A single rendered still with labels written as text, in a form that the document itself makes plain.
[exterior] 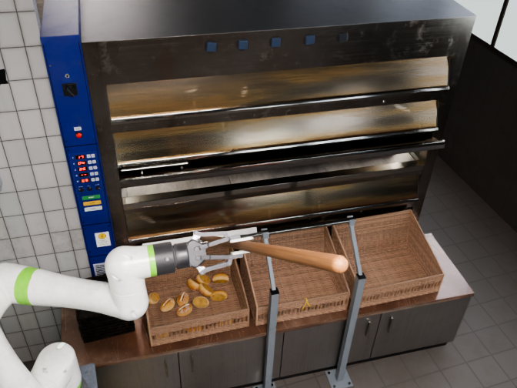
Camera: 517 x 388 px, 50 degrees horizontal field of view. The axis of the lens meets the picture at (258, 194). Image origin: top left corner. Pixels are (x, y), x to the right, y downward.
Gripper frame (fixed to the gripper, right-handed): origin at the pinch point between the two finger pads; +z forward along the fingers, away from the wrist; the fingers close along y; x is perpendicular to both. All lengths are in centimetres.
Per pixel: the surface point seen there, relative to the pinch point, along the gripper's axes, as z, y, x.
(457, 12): 146, -94, -84
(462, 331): 184, 97, -183
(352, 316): 84, 59, -130
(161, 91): -7, -71, -103
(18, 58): -66, -88, -88
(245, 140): 35, -45, -121
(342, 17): 85, -97, -88
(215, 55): 19, -83, -90
